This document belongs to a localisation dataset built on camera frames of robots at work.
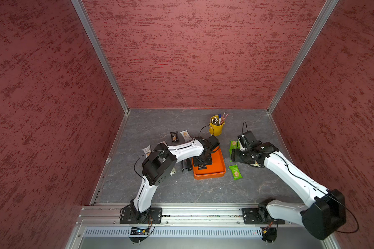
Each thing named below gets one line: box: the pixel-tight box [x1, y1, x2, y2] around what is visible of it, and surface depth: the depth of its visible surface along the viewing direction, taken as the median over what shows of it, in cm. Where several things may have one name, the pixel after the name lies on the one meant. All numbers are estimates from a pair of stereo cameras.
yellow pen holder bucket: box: [208, 115, 225, 136], surface depth 104 cm
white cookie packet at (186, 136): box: [179, 130, 193, 143], surface depth 108 cm
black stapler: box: [181, 157, 193, 173], surface depth 91 cm
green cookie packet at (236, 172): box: [229, 164, 244, 181], surface depth 89 cm
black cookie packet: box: [169, 131, 180, 144], surface depth 105 cm
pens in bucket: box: [218, 111, 230, 126], surface depth 104 cm
